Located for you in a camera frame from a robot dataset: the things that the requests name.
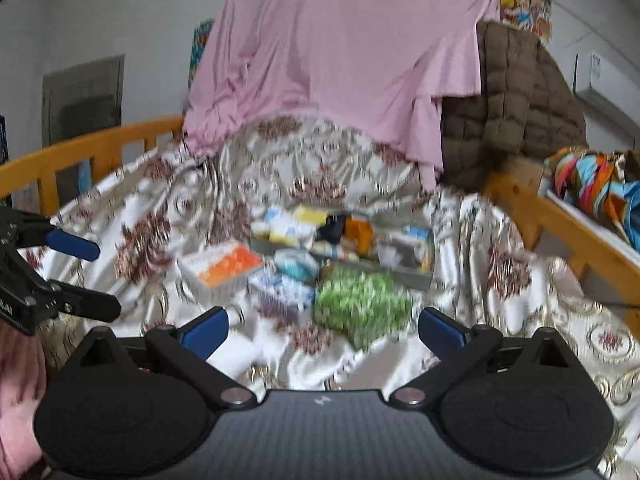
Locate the orange plastic cup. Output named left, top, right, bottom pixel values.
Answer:
left=343, top=217, right=374, bottom=257

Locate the white orange carton box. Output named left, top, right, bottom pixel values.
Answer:
left=178, top=240, right=264, bottom=306

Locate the floral satin bedspread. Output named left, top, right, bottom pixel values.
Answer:
left=25, top=116, right=639, bottom=479

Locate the blue white tissue pack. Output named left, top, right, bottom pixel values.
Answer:
left=248, top=269, right=314, bottom=313

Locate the green patterned cloth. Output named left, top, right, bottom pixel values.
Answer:
left=312, top=264, right=414, bottom=350

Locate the grey storage box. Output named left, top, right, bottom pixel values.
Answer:
left=250, top=204, right=435, bottom=292

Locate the black small object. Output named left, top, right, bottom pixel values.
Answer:
left=316, top=212, right=350, bottom=245

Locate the colourful striped cloth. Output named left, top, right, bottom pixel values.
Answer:
left=544, top=146, right=640, bottom=252

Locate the brown quilted jacket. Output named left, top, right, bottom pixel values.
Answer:
left=439, top=22, right=587, bottom=192

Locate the white air conditioner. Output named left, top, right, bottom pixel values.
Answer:
left=574, top=51, right=639, bottom=138

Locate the pink sheet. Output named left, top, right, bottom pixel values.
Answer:
left=183, top=0, right=499, bottom=190

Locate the cartoon poster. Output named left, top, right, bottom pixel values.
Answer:
left=499, top=0, right=552, bottom=44

